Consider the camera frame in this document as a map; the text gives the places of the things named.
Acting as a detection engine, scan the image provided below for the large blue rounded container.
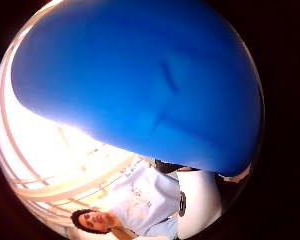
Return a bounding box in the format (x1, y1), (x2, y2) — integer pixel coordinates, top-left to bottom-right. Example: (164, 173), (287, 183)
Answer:
(10, 0), (264, 178)

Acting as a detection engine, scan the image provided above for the the person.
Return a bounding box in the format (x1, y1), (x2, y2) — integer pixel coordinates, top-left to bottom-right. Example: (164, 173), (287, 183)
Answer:
(70, 156), (191, 240)

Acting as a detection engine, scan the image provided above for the black round patterned object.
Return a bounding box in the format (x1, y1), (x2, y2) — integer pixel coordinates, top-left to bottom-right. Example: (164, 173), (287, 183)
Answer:
(177, 191), (188, 218)

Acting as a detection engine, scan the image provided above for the beige metal railing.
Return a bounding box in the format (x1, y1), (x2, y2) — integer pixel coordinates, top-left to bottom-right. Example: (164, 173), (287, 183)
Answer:
(0, 0), (138, 218)

